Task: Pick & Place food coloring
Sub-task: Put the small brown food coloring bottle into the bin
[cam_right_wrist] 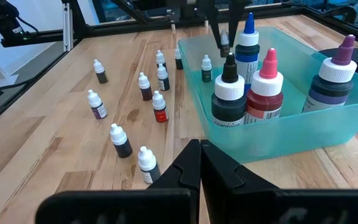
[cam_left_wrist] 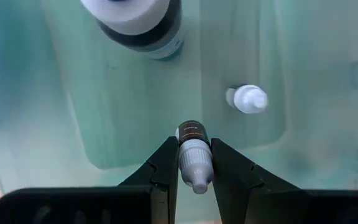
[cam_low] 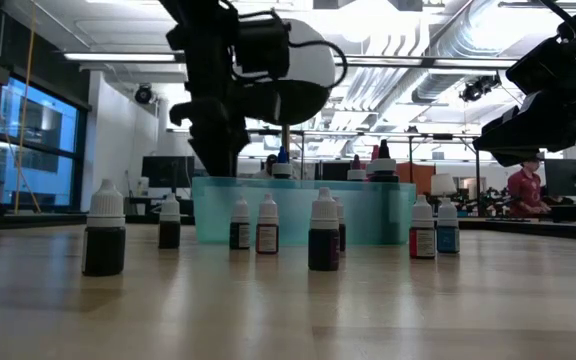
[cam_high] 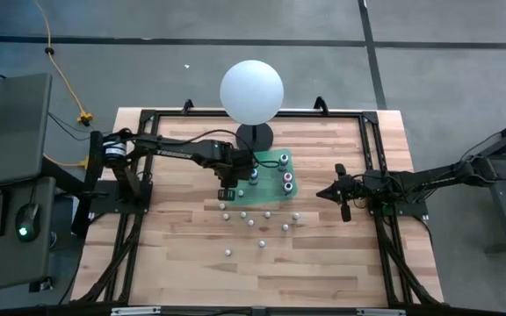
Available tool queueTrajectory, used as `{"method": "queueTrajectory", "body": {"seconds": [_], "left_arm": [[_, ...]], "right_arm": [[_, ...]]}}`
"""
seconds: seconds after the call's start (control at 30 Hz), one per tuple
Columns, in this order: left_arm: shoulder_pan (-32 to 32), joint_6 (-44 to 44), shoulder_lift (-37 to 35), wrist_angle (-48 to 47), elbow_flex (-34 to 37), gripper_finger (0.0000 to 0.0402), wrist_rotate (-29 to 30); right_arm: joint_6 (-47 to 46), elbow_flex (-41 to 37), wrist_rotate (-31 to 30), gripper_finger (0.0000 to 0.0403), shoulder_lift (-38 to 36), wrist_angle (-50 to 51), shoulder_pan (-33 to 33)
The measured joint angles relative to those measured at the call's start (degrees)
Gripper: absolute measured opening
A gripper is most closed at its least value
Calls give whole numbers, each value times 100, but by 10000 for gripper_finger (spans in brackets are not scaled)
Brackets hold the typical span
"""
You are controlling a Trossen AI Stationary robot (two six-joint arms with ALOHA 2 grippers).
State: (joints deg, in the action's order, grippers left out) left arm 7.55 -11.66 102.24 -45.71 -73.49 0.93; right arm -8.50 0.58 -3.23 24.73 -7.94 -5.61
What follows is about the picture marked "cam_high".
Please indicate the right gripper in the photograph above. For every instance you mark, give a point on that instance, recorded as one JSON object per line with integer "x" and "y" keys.
{"x": 358, "y": 188}

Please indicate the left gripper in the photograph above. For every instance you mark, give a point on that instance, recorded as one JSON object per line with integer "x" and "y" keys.
{"x": 229, "y": 169}

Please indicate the teal translucent plastic bin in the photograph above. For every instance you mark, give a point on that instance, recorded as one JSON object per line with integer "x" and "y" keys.
{"x": 270, "y": 188}

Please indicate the large black Chefmaster bottle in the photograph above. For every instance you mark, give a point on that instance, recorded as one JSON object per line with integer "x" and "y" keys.
{"x": 288, "y": 188}

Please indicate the large pink Chefmaster bottle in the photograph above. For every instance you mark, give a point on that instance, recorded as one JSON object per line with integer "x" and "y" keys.
{"x": 287, "y": 177}

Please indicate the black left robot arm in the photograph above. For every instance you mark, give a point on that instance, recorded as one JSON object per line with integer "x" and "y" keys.
{"x": 169, "y": 152}

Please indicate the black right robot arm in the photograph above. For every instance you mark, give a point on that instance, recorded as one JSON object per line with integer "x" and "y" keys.
{"x": 437, "y": 177}

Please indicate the black hook clamp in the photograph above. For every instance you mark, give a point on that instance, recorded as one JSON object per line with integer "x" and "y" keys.
{"x": 188, "y": 107}
{"x": 321, "y": 106}

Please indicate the white globe lamp black stand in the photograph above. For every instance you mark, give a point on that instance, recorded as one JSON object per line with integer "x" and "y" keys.
{"x": 252, "y": 92}

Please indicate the black upright stand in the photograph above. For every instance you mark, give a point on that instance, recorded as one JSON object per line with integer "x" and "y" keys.
{"x": 93, "y": 164}

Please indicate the black computer mouse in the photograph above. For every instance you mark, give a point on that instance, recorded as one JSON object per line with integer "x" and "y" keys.
{"x": 27, "y": 221}

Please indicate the grey side desk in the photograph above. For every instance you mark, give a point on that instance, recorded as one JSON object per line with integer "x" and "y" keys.
{"x": 7, "y": 263}

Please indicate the black aluminium rig frame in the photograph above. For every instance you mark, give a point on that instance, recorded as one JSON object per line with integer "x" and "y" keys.
{"x": 345, "y": 114}

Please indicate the silver bracket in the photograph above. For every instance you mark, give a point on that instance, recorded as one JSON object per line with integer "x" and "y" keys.
{"x": 380, "y": 312}
{"x": 136, "y": 311}

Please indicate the black metal cart frame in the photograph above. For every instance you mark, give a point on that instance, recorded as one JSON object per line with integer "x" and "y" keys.
{"x": 497, "y": 206}

